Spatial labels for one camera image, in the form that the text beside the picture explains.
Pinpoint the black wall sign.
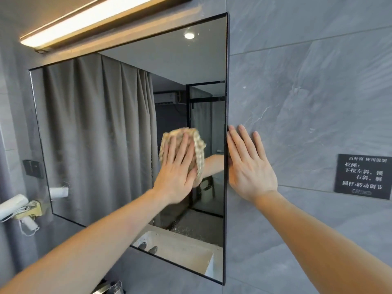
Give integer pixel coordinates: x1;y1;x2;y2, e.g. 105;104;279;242
334;154;392;200

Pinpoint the chrome faucet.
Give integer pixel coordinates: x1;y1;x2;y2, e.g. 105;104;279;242
92;280;124;294

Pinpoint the beige cleaning cloth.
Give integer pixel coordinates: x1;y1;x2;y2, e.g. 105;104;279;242
158;127;206;188

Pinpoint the person's right hand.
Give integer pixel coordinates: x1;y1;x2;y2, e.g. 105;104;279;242
227;124;278;203

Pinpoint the person's right forearm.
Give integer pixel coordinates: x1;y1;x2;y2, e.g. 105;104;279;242
253;190;392;294

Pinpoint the person's left forearm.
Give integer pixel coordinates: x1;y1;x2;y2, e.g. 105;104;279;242
0;187;179;294

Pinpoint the black-framed wall mirror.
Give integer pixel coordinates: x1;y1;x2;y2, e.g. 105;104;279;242
29;12;229;286

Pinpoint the long wall light bar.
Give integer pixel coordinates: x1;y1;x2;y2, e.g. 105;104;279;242
19;0;194;53

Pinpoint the gold hair dryer holder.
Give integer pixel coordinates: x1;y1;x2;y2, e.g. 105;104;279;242
14;200;43;220

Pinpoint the white hair dryer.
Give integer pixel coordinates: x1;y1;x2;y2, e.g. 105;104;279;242
0;194;40;233

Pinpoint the dark wall switch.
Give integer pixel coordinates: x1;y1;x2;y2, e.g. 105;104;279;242
23;159;44;179

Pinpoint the person's left hand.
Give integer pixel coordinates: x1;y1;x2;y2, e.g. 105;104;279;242
152;133;199;205

